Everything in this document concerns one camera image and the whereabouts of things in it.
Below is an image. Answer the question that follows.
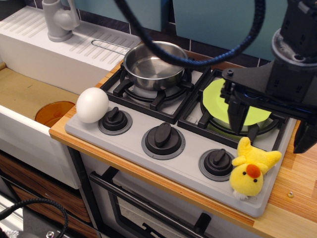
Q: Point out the black stove knob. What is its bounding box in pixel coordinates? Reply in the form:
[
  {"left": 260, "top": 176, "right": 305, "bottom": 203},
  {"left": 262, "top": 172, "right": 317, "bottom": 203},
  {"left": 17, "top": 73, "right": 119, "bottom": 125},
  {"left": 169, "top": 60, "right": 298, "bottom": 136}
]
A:
[
  {"left": 98, "top": 107, "right": 133, "bottom": 136},
  {"left": 141, "top": 122, "right": 186, "bottom": 160},
  {"left": 199, "top": 149, "right": 234, "bottom": 182}
]

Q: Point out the light green plate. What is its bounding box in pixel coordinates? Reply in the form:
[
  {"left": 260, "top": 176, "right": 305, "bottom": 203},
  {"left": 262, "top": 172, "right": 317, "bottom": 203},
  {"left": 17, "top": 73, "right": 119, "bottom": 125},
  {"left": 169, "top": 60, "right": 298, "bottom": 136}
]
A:
[{"left": 203, "top": 78, "right": 271, "bottom": 129}]

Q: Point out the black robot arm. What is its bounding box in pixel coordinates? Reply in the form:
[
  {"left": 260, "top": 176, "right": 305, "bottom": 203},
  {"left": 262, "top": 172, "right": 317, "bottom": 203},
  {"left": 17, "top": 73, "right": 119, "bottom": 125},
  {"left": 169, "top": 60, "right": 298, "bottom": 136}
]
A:
[{"left": 221, "top": 0, "right": 317, "bottom": 154}]

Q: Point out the black right stove knob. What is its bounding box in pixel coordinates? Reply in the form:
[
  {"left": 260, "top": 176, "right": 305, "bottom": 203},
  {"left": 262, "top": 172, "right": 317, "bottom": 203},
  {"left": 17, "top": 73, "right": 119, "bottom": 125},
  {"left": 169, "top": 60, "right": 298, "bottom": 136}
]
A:
[{"left": 199, "top": 149, "right": 234, "bottom": 182}]

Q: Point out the black left stove knob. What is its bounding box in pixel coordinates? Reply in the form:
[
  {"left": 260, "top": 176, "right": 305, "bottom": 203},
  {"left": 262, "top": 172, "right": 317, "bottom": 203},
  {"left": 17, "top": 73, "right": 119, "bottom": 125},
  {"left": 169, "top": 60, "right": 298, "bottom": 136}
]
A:
[{"left": 98, "top": 107, "right": 133, "bottom": 136}]

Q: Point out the grey toy stove top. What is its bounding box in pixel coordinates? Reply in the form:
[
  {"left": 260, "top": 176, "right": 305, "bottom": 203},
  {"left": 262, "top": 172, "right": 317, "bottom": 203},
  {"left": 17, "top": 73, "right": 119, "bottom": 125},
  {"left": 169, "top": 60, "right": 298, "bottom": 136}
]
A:
[{"left": 64, "top": 61, "right": 298, "bottom": 219}]

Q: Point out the grey toy faucet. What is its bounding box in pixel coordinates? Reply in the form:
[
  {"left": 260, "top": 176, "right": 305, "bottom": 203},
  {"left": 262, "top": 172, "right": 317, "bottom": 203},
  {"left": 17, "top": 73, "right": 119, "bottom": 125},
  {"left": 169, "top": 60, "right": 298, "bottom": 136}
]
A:
[{"left": 42, "top": 0, "right": 80, "bottom": 42}]

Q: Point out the black braided cable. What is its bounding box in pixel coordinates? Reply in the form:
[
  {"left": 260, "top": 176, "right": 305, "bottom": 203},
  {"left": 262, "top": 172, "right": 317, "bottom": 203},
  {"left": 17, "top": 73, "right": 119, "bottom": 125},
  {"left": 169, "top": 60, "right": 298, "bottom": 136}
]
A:
[{"left": 114, "top": 0, "right": 266, "bottom": 68}]

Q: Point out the orange plastic cup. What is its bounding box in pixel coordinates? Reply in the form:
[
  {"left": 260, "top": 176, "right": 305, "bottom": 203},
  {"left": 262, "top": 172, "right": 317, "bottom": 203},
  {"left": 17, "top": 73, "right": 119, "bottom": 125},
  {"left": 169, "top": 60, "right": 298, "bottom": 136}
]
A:
[{"left": 35, "top": 101, "right": 75, "bottom": 127}]

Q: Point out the toy oven door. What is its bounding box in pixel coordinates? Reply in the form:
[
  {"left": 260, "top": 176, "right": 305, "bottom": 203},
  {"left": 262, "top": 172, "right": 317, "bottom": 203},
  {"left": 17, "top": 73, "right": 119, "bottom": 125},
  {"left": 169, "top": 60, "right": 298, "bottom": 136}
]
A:
[{"left": 89, "top": 167, "right": 252, "bottom": 238}]

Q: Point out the stainless steel pot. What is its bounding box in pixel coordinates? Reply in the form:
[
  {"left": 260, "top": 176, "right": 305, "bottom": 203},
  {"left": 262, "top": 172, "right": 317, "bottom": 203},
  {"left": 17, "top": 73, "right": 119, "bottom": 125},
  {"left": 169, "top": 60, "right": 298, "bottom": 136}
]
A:
[{"left": 91, "top": 39, "right": 185, "bottom": 91}]

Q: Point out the wooden drawer unit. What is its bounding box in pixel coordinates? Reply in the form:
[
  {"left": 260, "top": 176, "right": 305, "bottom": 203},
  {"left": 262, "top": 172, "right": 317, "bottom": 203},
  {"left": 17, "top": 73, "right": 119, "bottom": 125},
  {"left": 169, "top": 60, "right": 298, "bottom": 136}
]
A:
[{"left": 0, "top": 151, "right": 98, "bottom": 238}]

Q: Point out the black left burner grate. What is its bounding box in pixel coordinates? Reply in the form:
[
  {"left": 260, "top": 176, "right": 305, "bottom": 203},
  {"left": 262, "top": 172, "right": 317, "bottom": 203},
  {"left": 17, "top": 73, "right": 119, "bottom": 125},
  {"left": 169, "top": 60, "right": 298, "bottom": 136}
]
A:
[{"left": 101, "top": 63, "right": 211, "bottom": 124}]

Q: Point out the white egg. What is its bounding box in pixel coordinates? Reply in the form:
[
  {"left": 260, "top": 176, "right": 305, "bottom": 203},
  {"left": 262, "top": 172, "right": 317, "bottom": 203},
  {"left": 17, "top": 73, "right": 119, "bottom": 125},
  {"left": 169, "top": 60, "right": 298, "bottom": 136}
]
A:
[{"left": 76, "top": 87, "right": 109, "bottom": 123}]

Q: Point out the yellow stuffed duck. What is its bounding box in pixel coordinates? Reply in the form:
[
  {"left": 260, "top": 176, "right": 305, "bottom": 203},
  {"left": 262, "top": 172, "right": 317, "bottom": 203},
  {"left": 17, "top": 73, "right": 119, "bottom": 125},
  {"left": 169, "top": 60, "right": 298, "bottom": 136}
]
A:
[{"left": 229, "top": 137, "right": 282, "bottom": 200}]

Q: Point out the black burner grate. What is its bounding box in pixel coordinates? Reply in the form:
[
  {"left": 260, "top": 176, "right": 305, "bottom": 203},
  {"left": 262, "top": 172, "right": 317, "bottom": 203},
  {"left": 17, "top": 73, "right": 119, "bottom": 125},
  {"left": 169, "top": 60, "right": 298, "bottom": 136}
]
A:
[
  {"left": 177, "top": 69, "right": 296, "bottom": 152},
  {"left": 101, "top": 63, "right": 211, "bottom": 124}
]

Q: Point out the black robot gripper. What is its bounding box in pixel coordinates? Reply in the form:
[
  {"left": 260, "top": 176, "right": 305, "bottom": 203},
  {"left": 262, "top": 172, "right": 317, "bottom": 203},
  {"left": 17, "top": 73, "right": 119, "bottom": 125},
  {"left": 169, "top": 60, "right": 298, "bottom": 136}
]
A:
[{"left": 222, "top": 61, "right": 317, "bottom": 154}]

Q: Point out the black right burner grate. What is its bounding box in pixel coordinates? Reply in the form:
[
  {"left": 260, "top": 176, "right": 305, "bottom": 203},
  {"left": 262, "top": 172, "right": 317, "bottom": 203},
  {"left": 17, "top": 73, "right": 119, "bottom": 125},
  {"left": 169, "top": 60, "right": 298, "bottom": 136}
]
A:
[{"left": 177, "top": 69, "right": 296, "bottom": 152}]

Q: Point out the white toy sink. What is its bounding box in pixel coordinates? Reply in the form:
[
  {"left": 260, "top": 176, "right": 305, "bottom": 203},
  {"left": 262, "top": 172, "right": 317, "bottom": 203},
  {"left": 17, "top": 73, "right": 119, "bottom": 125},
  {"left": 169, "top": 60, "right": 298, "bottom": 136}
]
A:
[{"left": 0, "top": 6, "right": 140, "bottom": 189}]

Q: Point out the black middle stove knob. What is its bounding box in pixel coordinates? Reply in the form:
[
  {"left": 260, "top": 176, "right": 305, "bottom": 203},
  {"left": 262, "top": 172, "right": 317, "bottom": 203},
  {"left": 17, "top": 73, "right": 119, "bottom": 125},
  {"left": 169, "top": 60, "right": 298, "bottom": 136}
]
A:
[{"left": 141, "top": 122, "right": 186, "bottom": 160}]

